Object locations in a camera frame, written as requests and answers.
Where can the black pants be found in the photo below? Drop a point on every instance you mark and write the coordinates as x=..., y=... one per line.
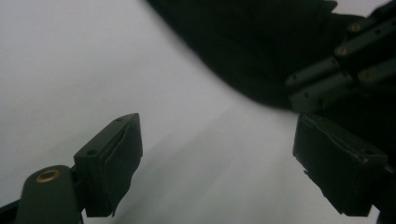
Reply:
x=249, y=37

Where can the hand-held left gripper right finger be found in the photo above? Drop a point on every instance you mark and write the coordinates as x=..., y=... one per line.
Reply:
x=336, y=165

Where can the white table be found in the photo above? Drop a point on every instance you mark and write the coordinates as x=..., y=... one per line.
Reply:
x=77, y=62

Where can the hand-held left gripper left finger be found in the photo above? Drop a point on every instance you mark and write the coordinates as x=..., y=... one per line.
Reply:
x=102, y=168

